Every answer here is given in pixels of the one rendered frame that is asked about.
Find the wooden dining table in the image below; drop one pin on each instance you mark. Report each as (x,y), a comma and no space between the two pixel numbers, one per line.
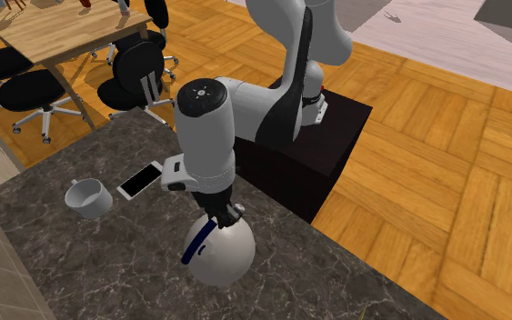
(56,31)

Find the white smartphone black screen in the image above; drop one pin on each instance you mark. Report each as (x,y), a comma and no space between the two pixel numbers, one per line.
(140,180)

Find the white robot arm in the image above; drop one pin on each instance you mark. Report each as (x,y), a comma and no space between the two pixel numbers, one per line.
(206,133)

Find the dark robot stand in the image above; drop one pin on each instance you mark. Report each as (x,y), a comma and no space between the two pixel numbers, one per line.
(326,133)

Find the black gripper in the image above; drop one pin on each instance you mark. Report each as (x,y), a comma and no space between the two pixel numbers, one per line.
(213,204)

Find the white mug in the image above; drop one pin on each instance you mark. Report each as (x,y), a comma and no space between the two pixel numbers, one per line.
(88,198)

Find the black office chair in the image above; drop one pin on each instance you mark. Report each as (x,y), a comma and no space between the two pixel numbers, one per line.
(156,22)
(3,64)
(136,75)
(31,95)

